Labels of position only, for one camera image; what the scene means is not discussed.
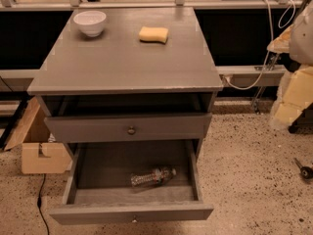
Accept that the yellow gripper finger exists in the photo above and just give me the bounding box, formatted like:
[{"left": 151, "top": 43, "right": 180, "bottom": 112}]
[
  {"left": 267, "top": 25, "right": 292, "bottom": 54},
  {"left": 270, "top": 66, "right": 313, "bottom": 128}
]

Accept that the clear plastic water bottle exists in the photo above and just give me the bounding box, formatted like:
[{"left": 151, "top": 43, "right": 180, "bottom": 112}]
[{"left": 130, "top": 166, "right": 177, "bottom": 187}]

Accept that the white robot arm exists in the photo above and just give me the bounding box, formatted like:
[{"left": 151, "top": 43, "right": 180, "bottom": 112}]
[{"left": 267, "top": 1, "right": 313, "bottom": 129}]

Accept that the closed grey top drawer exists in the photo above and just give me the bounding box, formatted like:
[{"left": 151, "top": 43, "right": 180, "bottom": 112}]
[{"left": 45, "top": 114, "right": 212, "bottom": 143}]

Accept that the grey wooden drawer cabinet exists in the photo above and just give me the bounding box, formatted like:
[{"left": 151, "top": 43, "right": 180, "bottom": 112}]
[{"left": 28, "top": 7, "right": 222, "bottom": 224}]

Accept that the open grey middle drawer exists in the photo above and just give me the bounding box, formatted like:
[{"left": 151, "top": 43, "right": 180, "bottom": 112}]
[{"left": 49, "top": 140, "right": 213, "bottom": 225}]

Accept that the black caster wheel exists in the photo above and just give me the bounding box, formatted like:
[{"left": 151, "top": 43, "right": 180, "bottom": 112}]
[{"left": 294, "top": 159, "right": 313, "bottom": 179}]

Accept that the yellow sponge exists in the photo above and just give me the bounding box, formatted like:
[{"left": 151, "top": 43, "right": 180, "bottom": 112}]
[{"left": 139, "top": 26, "right": 169, "bottom": 43}]

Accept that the white ceramic bowl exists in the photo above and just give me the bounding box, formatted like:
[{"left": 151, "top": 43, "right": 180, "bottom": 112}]
[{"left": 73, "top": 11, "right": 107, "bottom": 37}]

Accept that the cardboard box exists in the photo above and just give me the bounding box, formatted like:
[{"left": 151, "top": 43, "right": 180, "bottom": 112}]
[{"left": 4, "top": 98, "right": 72, "bottom": 174}]

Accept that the grey metal rail frame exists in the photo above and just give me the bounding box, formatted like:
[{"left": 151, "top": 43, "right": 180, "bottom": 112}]
[{"left": 0, "top": 0, "right": 313, "bottom": 93}]

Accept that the black floor cable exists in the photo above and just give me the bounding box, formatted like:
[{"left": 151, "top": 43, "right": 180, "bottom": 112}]
[{"left": 36, "top": 173, "right": 51, "bottom": 235}]

